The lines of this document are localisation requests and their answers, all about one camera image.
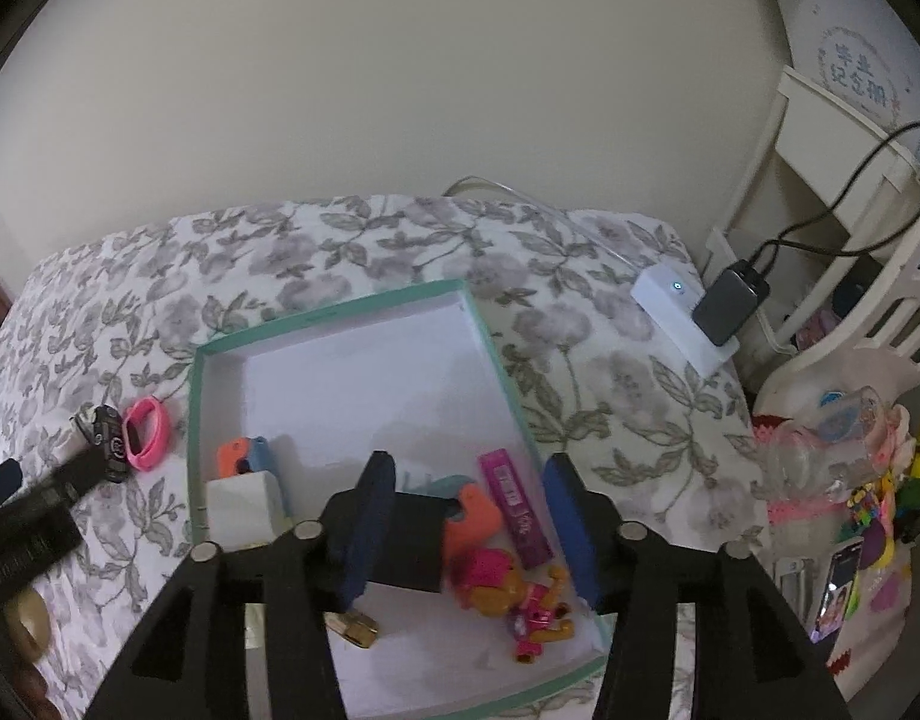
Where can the black toy car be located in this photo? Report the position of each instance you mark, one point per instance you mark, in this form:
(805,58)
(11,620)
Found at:
(105,434)

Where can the white shelf furniture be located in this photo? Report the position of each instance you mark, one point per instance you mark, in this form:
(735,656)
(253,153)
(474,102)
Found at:
(829,211)

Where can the purple lighter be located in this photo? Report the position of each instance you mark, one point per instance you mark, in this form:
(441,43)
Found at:
(519,515)

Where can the coral blue yellow toy knife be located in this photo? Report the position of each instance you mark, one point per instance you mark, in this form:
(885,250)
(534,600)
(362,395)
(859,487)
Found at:
(245,455)

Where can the black wall charger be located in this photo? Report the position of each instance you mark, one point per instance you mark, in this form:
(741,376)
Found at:
(411,557)

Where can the pink smart watch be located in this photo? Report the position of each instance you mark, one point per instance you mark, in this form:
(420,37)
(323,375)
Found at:
(148,429)

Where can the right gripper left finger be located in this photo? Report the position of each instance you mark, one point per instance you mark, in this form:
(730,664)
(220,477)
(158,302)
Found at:
(187,657)

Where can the pink brown dog figure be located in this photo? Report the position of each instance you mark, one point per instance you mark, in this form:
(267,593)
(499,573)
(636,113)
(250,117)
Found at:
(491,582)

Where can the white power strip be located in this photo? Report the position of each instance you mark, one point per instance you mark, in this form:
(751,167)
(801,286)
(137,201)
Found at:
(669,298)

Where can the floral fleece blanket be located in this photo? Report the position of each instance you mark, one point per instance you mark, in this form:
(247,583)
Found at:
(432,330)

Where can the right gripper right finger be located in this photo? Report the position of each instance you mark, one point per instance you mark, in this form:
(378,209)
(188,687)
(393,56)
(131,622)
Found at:
(753,659)

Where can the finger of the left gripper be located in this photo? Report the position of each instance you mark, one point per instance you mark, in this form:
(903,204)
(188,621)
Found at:
(11,476)

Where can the person's hand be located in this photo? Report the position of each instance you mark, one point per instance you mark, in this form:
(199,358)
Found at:
(25,636)

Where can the gold patterned lighter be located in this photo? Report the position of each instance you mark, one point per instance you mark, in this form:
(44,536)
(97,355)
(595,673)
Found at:
(353,626)

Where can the white wall charger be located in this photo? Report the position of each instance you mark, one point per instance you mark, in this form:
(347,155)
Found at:
(244,510)

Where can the clear plastic bag of trinkets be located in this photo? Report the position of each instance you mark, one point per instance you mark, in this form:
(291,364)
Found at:
(843,494)

